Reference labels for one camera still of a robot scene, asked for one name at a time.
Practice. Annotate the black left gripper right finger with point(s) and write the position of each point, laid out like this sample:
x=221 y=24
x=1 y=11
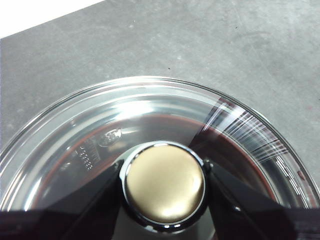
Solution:
x=250 y=217

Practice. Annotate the glass lid with green knob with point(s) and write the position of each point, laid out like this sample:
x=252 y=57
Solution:
x=165 y=180

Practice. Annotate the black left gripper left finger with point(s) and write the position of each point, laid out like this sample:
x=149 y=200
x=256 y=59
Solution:
x=75 y=217

